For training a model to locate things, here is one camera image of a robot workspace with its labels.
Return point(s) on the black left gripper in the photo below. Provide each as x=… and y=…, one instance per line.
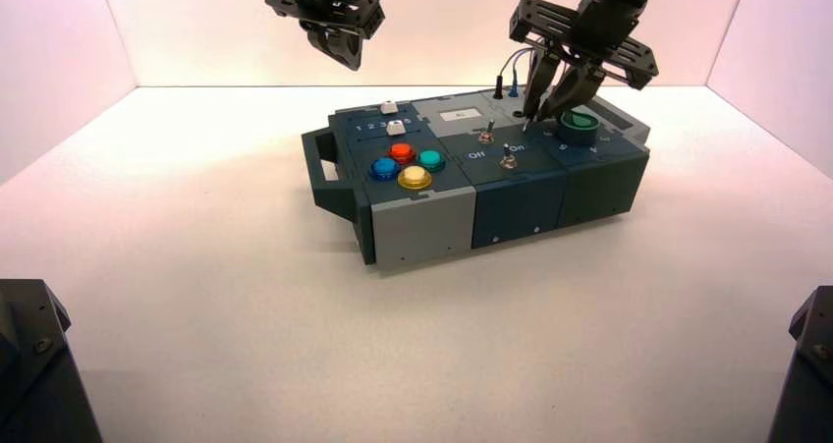
x=325, y=4

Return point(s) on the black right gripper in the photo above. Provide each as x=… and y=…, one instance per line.
x=589, y=40

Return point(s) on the blue grey modular task box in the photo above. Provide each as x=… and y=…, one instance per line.
x=416, y=232

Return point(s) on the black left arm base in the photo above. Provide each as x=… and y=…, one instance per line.
x=32, y=375

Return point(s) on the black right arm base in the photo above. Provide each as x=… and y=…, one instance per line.
x=807, y=388

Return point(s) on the green rotary knob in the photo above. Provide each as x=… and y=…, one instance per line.
x=579, y=131

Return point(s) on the white slider knob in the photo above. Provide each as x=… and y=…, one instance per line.
x=388, y=107
x=395, y=128

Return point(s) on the white number display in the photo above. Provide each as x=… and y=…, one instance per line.
x=461, y=115

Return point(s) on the red push button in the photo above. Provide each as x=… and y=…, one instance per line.
x=401, y=152

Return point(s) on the blue push button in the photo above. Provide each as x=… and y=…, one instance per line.
x=384, y=168

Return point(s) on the teal push button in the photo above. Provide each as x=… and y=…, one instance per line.
x=431, y=160

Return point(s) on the yellow push button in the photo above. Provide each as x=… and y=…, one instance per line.
x=414, y=177

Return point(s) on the metal toggle switch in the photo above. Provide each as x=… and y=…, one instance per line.
x=508, y=163
x=488, y=137

